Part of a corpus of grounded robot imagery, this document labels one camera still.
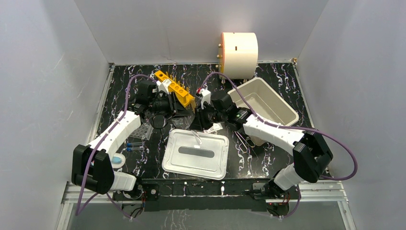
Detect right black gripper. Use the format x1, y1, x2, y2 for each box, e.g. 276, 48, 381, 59
189, 103, 227, 132

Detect yellow test tube rack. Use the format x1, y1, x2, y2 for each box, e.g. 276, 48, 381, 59
154, 70, 196, 109

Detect small clear beaker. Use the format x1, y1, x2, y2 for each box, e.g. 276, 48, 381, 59
171, 118, 188, 129

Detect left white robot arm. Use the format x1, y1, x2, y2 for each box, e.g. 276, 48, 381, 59
71, 79, 194, 199

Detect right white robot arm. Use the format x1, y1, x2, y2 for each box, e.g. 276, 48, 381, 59
190, 89, 333, 198

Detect small clear plastic bag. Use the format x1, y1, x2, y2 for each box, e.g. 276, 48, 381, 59
204, 123, 223, 133

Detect clear well plate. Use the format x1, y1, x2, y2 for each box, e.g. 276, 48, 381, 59
129, 123, 153, 140

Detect white bin lid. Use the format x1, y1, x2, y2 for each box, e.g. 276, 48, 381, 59
162, 129, 229, 180

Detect metal crucible tongs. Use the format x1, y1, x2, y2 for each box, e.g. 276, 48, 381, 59
234, 131, 256, 153

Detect blue capped tube upper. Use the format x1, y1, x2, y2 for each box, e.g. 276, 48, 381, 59
126, 142, 144, 148

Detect blue capped tube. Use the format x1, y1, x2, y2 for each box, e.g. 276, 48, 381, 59
126, 146, 144, 151
126, 142, 144, 148

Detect blue capped tube lower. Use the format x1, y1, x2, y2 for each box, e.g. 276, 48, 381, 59
126, 146, 144, 151

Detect beige plastic bin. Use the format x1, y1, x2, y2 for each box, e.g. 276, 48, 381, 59
228, 77, 304, 154

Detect cream cylindrical device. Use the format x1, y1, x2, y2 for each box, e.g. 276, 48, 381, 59
217, 32, 259, 80

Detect blue petri dish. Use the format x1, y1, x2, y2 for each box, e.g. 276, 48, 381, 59
111, 153, 125, 169

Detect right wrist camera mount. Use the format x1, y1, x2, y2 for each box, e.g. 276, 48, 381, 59
196, 88, 211, 109

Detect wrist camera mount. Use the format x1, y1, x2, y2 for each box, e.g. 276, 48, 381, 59
196, 88, 211, 109
156, 79, 172, 94

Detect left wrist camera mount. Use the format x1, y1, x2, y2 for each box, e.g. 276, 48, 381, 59
156, 79, 172, 94

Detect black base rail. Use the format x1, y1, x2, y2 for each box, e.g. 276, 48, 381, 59
113, 178, 299, 215

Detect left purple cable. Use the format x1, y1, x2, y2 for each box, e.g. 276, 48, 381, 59
75, 74, 158, 217

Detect purple cable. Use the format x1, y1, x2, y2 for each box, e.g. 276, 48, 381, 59
75, 74, 158, 217
200, 71, 359, 182

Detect aluminium frame rail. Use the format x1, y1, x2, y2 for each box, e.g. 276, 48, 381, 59
61, 180, 349, 204

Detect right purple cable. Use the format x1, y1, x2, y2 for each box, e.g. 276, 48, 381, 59
200, 71, 359, 182

